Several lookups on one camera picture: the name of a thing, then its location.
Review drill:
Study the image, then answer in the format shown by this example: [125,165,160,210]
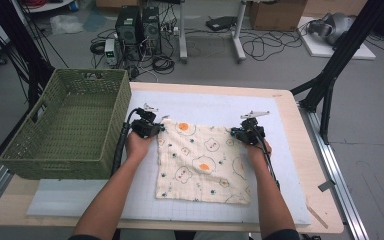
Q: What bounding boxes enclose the grey tape piece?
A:
[317,179,337,193]

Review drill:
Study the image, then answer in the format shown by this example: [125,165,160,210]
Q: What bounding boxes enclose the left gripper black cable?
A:
[110,107,145,178]

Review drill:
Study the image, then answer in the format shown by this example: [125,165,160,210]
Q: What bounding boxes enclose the person's right dark sleeve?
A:
[263,228,301,240]

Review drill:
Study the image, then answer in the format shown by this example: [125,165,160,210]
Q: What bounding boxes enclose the large open cardboard box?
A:
[248,0,308,32]

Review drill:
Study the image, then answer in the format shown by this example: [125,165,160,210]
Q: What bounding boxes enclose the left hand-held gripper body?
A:
[131,102,159,140]

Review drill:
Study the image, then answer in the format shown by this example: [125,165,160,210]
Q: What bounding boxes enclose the small white power supply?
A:
[103,38,119,67]

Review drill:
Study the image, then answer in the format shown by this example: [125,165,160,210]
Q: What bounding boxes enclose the black metal frame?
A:
[289,0,384,145]
[0,0,57,189]

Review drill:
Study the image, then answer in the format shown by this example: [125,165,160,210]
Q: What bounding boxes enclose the round white table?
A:
[26,0,78,14]

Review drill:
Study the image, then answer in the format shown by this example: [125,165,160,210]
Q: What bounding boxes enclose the green wicker basket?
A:
[0,68,133,181]

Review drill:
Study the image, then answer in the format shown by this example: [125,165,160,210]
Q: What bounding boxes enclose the person's right hand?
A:
[243,139,273,168]

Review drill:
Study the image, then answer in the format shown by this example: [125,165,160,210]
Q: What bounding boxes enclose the loose black floor cables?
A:
[240,29,312,63]

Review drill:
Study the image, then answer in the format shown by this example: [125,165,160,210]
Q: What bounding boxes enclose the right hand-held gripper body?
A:
[239,110,271,146]

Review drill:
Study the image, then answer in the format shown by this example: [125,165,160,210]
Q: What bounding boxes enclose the white floor panel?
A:
[296,15,378,61]

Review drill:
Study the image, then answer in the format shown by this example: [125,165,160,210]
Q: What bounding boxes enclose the wooden strip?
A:
[305,203,330,230]

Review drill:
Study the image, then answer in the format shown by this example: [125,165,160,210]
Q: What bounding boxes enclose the black computer tower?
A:
[141,6,163,56]
[114,5,142,62]

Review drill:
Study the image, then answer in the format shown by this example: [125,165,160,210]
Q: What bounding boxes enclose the red cable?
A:
[21,0,48,9]

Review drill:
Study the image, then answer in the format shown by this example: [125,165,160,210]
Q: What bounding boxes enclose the coiled black cable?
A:
[150,54,176,75]
[89,39,106,56]

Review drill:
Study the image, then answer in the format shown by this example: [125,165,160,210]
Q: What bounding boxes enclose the cream printed cloth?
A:
[154,114,253,205]

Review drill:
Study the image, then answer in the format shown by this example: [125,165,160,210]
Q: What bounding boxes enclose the white grid mat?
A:
[26,89,312,226]

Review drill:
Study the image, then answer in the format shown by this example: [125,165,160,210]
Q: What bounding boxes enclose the black flat device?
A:
[205,15,238,32]

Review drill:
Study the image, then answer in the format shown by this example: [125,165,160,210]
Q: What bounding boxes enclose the blue-grey sheet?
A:
[81,9,109,33]

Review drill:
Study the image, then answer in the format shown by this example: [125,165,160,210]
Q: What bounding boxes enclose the clear plastic bag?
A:
[49,13,85,36]

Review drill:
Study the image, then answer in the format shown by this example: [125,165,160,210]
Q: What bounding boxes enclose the person's left hand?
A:
[124,131,158,163]

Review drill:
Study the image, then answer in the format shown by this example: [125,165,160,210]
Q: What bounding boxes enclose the person's dark sleeve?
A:
[68,234,102,240]
[263,228,301,240]

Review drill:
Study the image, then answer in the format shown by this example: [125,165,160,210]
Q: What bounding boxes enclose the grey helmet-shaped device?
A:
[307,12,357,46]

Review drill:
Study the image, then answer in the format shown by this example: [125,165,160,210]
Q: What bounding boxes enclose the light wooden cabinet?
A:
[301,0,369,18]

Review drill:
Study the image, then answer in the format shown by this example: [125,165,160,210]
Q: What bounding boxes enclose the white-legged desk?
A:
[178,0,248,64]

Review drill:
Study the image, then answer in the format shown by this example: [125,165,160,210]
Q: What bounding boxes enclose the person's left dark sleeve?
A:
[68,234,102,240]

